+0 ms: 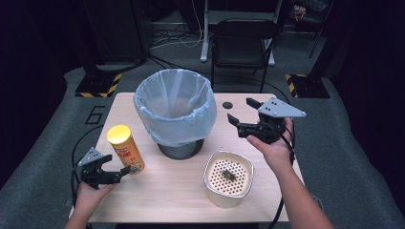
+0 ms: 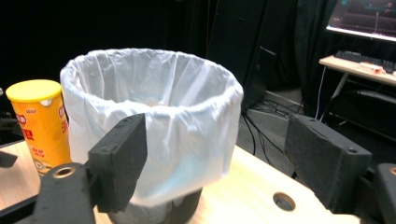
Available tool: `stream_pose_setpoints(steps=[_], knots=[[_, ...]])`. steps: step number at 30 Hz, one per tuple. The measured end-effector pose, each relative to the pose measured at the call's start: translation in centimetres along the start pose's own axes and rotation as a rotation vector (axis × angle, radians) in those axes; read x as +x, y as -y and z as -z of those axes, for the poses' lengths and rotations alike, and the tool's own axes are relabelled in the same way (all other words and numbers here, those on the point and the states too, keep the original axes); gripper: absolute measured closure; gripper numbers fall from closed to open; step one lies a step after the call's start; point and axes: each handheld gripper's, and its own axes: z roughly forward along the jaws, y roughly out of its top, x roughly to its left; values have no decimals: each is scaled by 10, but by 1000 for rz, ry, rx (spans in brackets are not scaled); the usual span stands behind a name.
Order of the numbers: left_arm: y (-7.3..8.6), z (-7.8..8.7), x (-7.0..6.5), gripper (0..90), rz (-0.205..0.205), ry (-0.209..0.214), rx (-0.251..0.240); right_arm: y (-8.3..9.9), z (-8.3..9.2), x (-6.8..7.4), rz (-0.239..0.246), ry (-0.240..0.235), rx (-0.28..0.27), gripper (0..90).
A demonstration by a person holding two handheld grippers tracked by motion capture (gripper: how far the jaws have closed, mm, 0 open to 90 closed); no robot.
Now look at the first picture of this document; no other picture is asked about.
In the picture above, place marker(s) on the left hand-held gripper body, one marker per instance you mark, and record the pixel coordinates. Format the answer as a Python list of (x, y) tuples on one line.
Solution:
[(95, 173)]

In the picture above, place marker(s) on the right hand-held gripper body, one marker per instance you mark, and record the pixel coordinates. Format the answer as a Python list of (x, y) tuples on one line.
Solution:
[(270, 125)]

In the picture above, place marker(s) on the small dark scrap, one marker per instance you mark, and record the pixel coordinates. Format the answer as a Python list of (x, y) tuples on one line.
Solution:
[(228, 175)]

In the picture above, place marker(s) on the cream perforated-top container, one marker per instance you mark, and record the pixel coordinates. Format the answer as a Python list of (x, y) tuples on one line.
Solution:
[(228, 181)]

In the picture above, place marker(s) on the white desk frame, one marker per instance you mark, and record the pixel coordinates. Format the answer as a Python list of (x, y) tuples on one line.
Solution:
[(205, 35)]

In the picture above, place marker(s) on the yellow chips canister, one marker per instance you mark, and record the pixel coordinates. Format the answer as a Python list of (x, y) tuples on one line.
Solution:
[(125, 149)]

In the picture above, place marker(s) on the trash bin with plastic liner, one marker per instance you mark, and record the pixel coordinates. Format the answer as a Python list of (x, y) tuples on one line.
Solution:
[(175, 108)]

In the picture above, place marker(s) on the black tripod stand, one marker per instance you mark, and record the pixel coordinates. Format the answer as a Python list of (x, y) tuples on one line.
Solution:
[(320, 28)]

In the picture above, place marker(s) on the person's left hand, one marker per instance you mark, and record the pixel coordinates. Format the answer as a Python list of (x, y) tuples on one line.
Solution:
[(92, 198)]

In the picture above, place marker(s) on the round table grommet hole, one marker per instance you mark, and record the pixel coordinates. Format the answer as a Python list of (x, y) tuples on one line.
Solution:
[(227, 105)]

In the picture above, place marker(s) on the hazard-striped stand base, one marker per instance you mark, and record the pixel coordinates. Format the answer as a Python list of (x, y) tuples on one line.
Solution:
[(310, 87), (97, 87)]

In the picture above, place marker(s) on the black folding chair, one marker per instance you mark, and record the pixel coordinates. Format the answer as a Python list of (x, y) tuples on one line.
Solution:
[(243, 44)]

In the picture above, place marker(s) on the person's right hand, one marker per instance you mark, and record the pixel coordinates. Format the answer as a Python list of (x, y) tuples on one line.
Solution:
[(275, 154)]

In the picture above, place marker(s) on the metal trash can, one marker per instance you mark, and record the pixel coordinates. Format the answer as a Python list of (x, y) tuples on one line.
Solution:
[(181, 151)]

